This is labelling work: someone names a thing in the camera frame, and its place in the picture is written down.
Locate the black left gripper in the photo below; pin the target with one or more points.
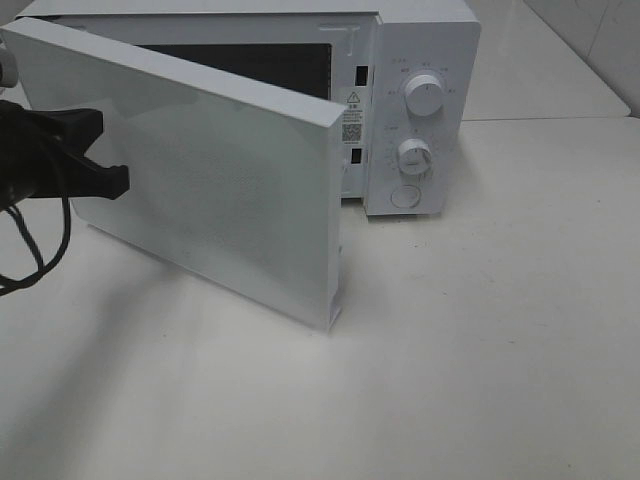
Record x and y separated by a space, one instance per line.
29 156

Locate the white microwave door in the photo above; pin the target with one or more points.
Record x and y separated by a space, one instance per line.
233 179

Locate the round white door release button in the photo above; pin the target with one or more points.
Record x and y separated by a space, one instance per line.
405 196

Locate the white lower microwave knob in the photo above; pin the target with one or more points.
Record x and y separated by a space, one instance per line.
414 157

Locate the white microwave knob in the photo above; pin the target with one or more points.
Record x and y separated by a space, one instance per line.
414 157
423 94

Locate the white microwave oven body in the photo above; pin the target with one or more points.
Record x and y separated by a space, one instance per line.
295 58

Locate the white upper microwave knob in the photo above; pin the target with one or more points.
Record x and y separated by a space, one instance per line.
423 94

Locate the white adjacent table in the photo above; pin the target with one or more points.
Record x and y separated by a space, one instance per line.
525 71

